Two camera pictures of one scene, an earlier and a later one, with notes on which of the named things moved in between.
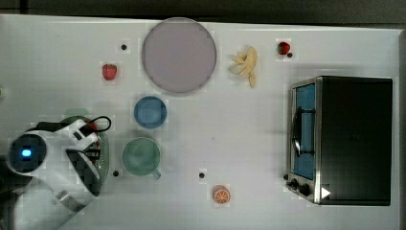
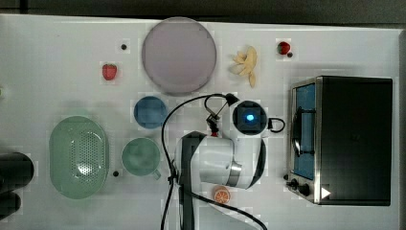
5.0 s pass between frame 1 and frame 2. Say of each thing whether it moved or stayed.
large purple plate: stayed
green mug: stayed
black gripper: moved
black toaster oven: stayed
